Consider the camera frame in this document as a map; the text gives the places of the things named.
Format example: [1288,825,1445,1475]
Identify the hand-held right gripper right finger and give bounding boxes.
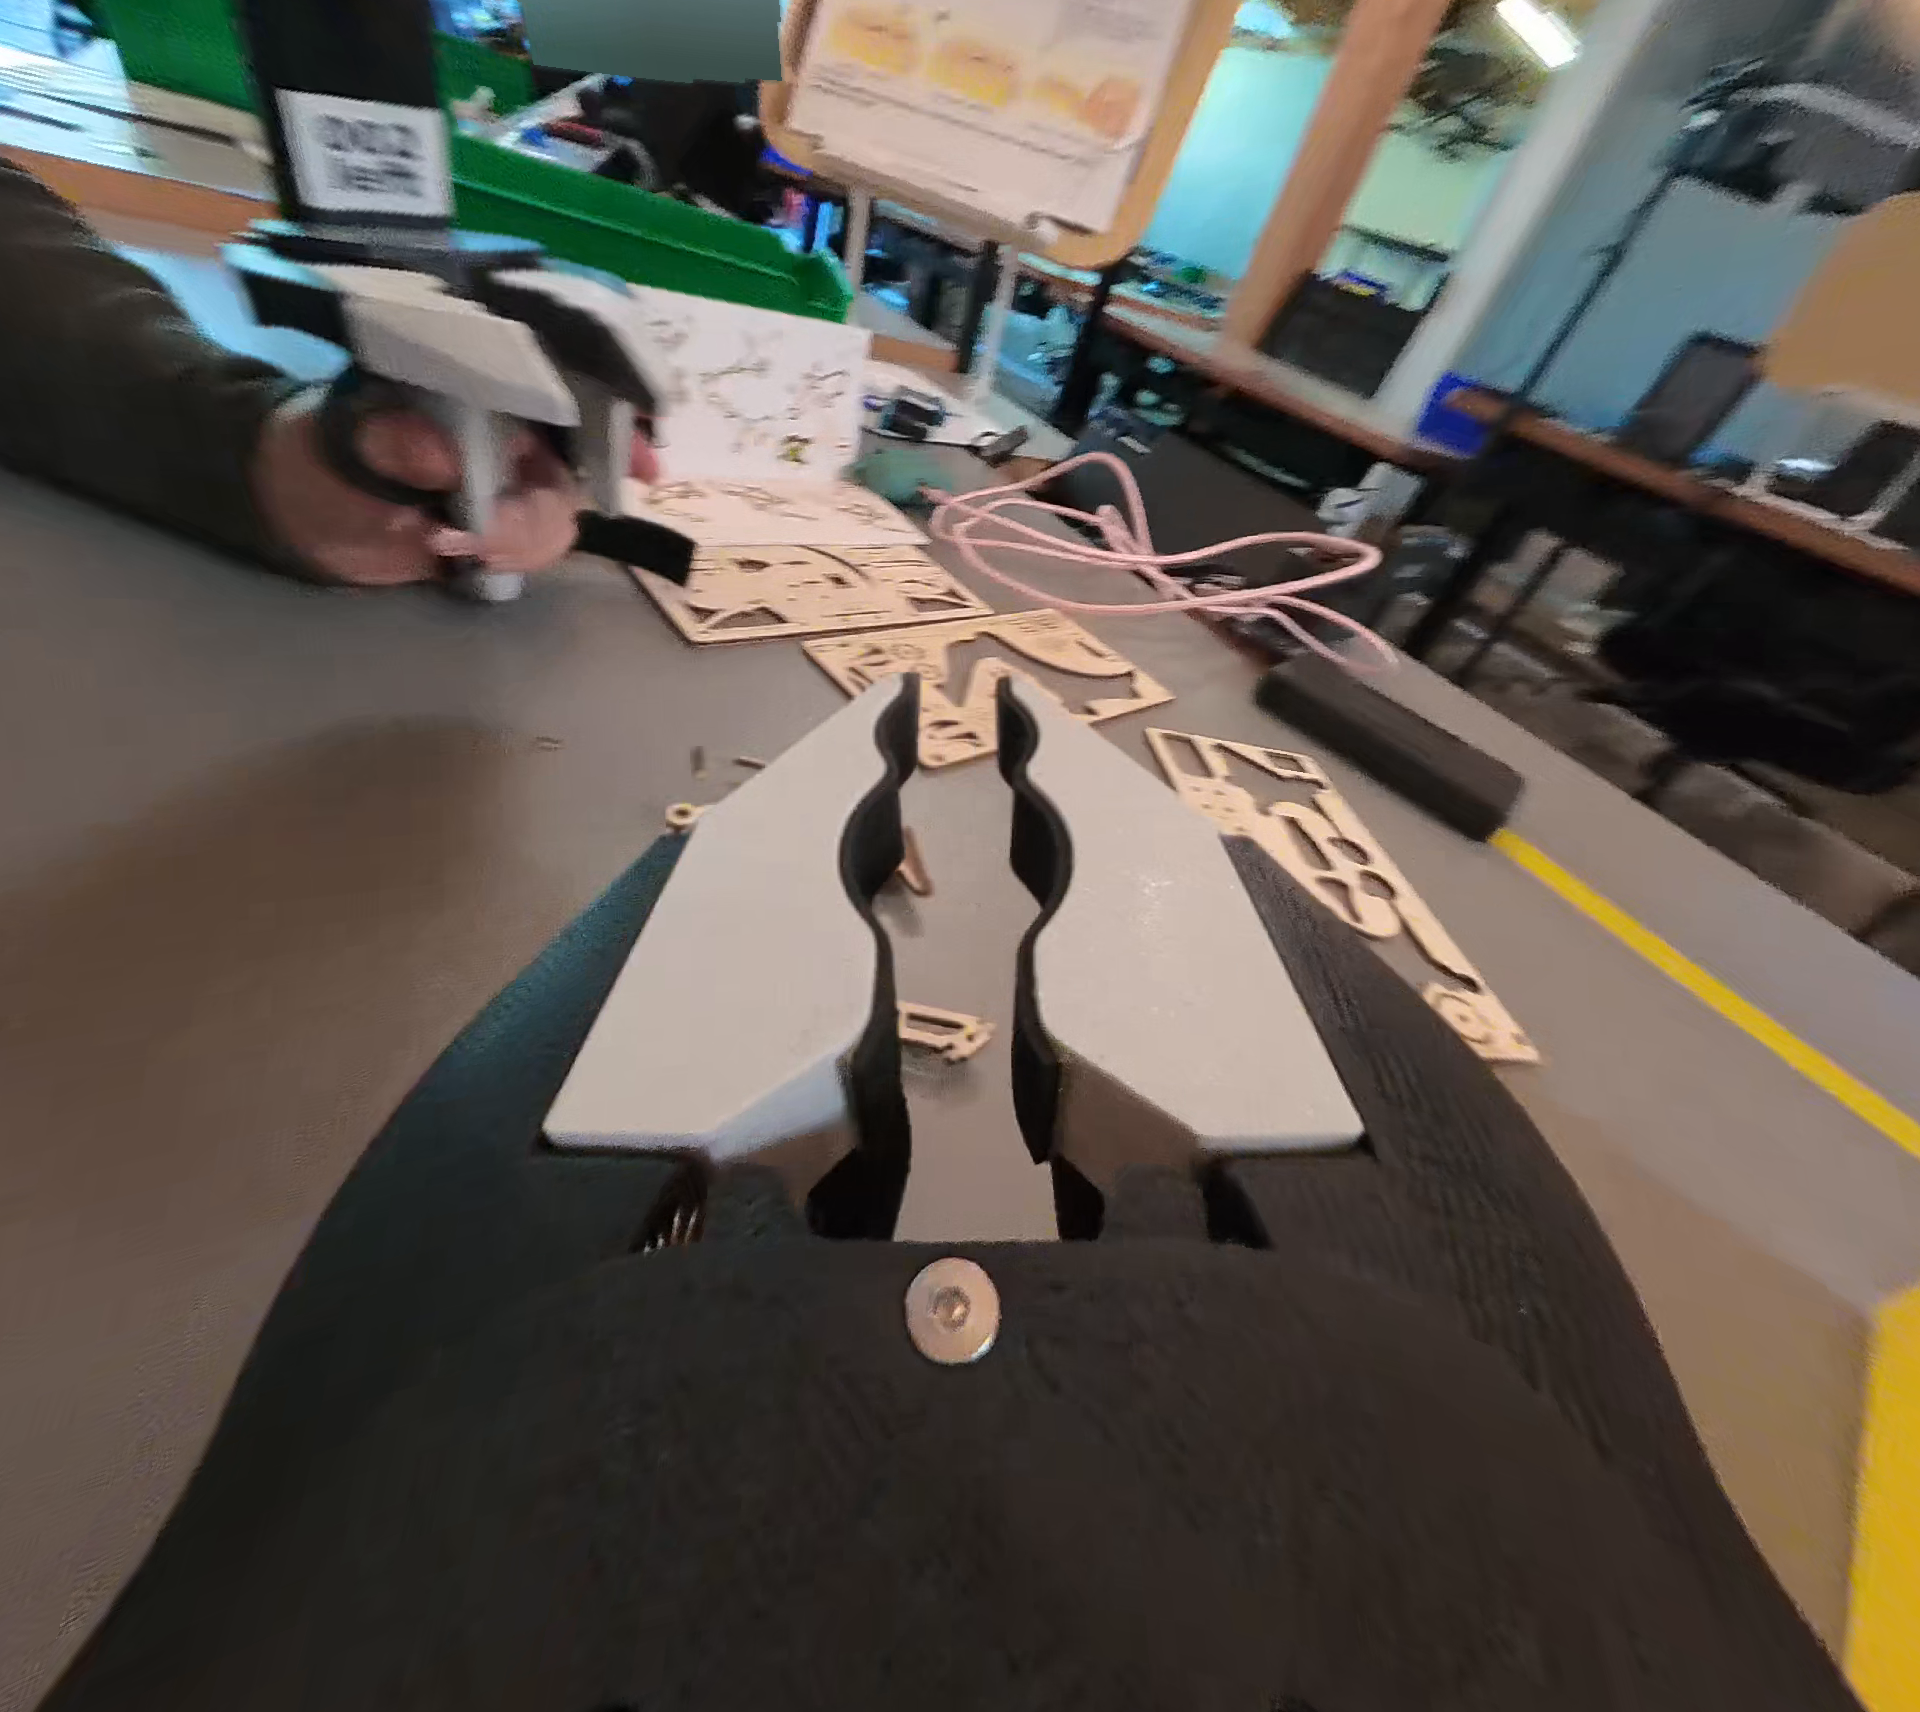
[996,676,1368,1192]

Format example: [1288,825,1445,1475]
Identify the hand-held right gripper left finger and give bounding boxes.
[542,673,923,1208]

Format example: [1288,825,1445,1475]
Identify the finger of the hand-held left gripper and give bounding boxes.
[342,274,586,433]
[487,267,676,521]

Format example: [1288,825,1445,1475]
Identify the small wooden model part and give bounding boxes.
[895,998,998,1069]

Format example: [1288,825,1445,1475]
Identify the person's left forearm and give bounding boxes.
[0,158,329,578]

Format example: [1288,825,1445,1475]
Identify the white printed parts sheet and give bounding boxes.
[627,291,877,495]

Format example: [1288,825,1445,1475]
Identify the person's left hand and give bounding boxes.
[259,380,667,592]

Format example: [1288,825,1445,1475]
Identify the wooden sheet with gear cutouts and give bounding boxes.
[1144,726,1542,1070]

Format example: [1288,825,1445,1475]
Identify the pale thin wooden sheet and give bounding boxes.
[627,476,936,554]

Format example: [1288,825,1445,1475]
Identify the green bin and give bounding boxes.
[73,0,854,322]

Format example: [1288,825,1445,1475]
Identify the wooden sheet with large cutouts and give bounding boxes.
[636,540,996,648]

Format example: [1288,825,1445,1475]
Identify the teal cloth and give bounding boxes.
[859,434,951,511]

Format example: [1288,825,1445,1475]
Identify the long black case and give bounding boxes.
[1254,653,1528,845]

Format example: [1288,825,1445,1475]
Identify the wooden sheet with curved cutouts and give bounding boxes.
[801,612,1176,772]

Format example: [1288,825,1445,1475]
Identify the white clipboard stand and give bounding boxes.
[836,184,1027,399]

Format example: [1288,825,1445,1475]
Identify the blue bin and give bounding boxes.
[1414,369,1507,459]

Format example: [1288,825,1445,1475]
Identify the wooden clipboard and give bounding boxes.
[757,0,1266,273]

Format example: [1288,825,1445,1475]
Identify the wooden top desk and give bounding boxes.
[1099,299,1920,596]

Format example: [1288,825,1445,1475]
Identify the black laptop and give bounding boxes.
[1617,328,1768,472]

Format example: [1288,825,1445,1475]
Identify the pink cable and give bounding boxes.
[926,449,1401,674]

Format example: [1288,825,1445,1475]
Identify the wooden post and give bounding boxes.
[1221,0,1551,352]

